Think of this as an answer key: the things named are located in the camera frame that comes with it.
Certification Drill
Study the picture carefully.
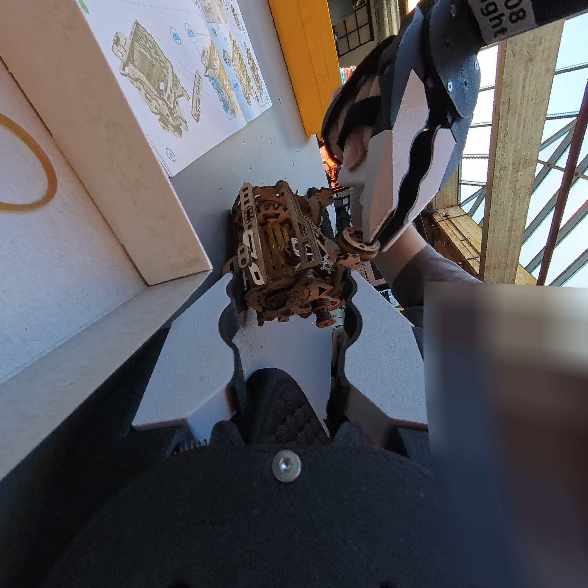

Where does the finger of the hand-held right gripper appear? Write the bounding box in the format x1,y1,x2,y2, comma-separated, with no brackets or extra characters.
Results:
380,128,458,252
362,69,431,243

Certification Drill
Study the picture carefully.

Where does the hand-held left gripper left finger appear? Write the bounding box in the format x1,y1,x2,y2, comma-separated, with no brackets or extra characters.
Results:
132,272,246,442

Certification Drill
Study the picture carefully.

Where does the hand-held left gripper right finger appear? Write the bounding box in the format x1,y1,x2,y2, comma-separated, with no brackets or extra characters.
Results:
337,271,426,444

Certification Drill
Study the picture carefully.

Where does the round wooden wheel part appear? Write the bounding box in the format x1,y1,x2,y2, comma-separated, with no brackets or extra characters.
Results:
337,226,381,265

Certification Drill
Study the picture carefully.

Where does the wooden submarine model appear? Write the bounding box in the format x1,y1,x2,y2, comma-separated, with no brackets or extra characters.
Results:
223,180,361,328

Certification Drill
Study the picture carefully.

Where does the person's right forearm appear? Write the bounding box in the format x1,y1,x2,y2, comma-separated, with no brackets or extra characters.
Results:
376,225,483,322

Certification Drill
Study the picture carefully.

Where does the person's right hand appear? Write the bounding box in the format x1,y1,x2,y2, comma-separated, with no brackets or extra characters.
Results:
331,76,383,171

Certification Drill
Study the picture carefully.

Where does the black honeycomb seat cushion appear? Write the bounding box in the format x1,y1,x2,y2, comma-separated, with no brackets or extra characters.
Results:
246,367,330,445

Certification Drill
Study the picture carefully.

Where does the yellow plastic bin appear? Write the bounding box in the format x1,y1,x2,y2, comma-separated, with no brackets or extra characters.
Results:
268,0,343,137

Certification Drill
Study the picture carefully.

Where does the white cardboard tray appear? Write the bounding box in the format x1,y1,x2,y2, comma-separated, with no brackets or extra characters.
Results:
0,0,213,478

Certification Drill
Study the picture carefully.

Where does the tan rubber band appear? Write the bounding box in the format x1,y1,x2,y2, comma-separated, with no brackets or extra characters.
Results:
0,112,58,212

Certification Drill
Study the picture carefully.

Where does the open instruction booklet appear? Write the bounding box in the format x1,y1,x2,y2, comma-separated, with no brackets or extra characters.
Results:
76,0,273,177

